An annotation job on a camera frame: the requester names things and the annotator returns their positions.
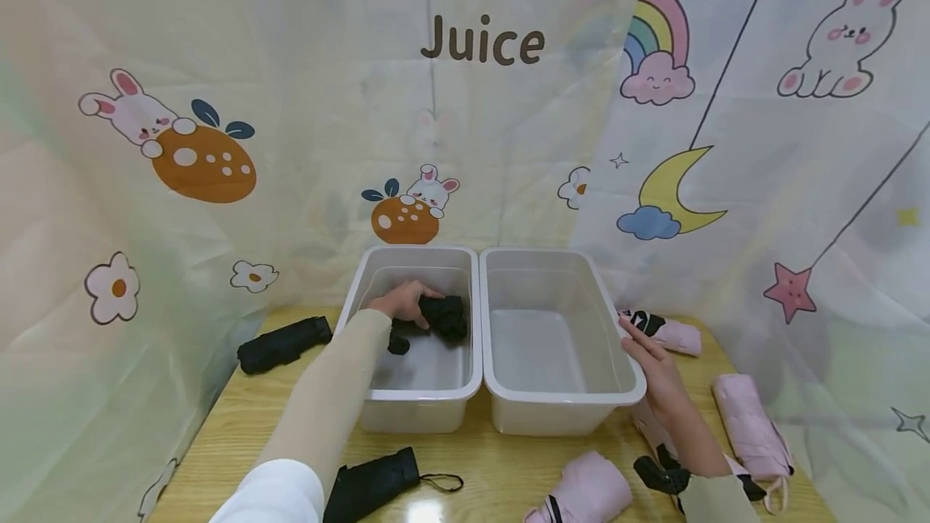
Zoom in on person's left hand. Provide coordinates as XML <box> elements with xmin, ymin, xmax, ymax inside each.
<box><xmin>366</xmin><ymin>280</ymin><xmax>446</xmax><ymax>331</ymax></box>

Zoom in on person's right hand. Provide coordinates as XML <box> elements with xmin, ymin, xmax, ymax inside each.
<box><xmin>618</xmin><ymin>315</ymin><xmax>697</xmax><ymax>429</ymax></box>

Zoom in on black umbrella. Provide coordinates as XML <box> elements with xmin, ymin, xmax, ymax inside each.
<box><xmin>387</xmin><ymin>295</ymin><xmax>470</xmax><ymax>357</ymax></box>
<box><xmin>237</xmin><ymin>316</ymin><xmax>334</xmax><ymax>375</ymax></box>
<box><xmin>322</xmin><ymin>447</ymin><xmax>465</xmax><ymax>523</ymax></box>

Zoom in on person's right forearm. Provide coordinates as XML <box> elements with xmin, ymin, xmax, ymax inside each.
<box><xmin>657</xmin><ymin>414</ymin><xmax>761</xmax><ymax>523</ymax></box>

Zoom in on person's left forearm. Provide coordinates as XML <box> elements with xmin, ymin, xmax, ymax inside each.
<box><xmin>209</xmin><ymin>308</ymin><xmax>394</xmax><ymax>523</ymax></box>

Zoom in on pink folded umbrella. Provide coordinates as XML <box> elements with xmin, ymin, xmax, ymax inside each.
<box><xmin>618</xmin><ymin>309</ymin><xmax>704</xmax><ymax>358</ymax></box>
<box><xmin>711</xmin><ymin>373</ymin><xmax>795</xmax><ymax>514</ymax></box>
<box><xmin>523</xmin><ymin>450</ymin><xmax>634</xmax><ymax>523</ymax></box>
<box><xmin>630</xmin><ymin>398</ymin><xmax>751</xmax><ymax>477</ymax></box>

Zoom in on translucent white plastic bin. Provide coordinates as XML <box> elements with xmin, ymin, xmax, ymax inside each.
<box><xmin>333</xmin><ymin>245</ymin><xmax>485</xmax><ymax>434</ymax></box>
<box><xmin>479</xmin><ymin>246</ymin><xmax>648</xmax><ymax>437</ymax></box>

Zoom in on black wrist band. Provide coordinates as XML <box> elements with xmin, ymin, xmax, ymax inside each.
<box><xmin>633</xmin><ymin>444</ymin><xmax>769</xmax><ymax>504</ymax></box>

